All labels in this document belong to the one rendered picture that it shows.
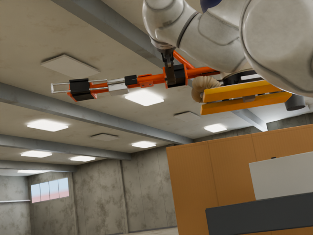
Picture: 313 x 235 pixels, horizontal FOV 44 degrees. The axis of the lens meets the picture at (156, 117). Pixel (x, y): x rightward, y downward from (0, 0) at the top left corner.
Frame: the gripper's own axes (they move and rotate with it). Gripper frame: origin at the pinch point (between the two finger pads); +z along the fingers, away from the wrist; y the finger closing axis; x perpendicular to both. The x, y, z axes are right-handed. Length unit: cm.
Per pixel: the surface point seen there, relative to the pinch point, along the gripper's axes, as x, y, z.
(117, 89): -19.4, 2.6, 11.6
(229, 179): 12.4, 41.5, -5.7
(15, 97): -334, -249, 695
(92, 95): -28.9, 2.6, 13.9
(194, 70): 9.5, 0.1, 11.5
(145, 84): -9.1, 1.6, 14.2
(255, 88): 27.5, 13.0, 2.3
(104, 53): -109, -274, 595
